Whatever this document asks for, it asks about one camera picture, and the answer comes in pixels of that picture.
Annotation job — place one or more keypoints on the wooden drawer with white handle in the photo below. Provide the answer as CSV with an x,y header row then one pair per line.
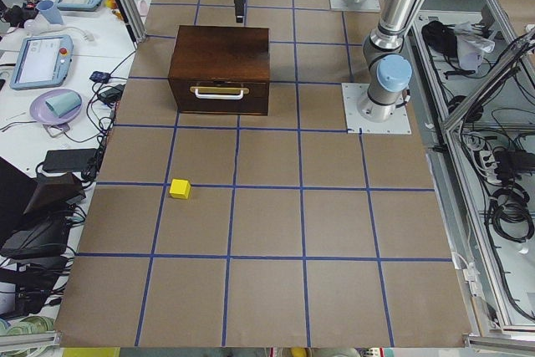
x,y
211,97

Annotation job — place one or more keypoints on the yellow wooden block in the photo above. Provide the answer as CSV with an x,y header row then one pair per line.
x,y
180,189

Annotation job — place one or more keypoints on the dark wooden drawer box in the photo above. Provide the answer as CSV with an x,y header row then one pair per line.
x,y
221,54

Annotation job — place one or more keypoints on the blue plastic cup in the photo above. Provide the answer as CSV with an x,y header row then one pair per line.
x,y
49,10

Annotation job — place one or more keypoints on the teal cup on plate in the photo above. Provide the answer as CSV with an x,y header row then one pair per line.
x,y
62,103

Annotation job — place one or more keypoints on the near teach pendant tablet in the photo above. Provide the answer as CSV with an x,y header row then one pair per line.
x,y
43,62

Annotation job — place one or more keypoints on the purple plate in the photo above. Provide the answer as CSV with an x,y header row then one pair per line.
x,y
40,112

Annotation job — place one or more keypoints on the black power adapter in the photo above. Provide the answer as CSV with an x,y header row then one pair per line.
x,y
74,160

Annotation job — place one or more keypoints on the dark wooden wedge box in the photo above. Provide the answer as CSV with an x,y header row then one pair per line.
x,y
54,190

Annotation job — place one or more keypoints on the white power strip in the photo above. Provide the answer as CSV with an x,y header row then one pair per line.
x,y
487,166

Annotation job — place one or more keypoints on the black electronics box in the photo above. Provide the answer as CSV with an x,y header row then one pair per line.
x,y
48,239

